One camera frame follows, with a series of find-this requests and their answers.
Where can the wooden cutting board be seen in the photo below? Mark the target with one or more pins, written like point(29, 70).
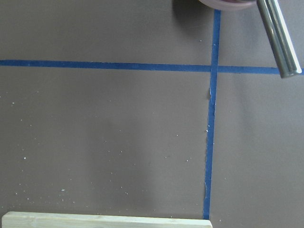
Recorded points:
point(14, 219)

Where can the pink bowl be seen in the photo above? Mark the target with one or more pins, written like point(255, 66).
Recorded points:
point(229, 5)

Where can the metal scoop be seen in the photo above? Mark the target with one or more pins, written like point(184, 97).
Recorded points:
point(279, 38)

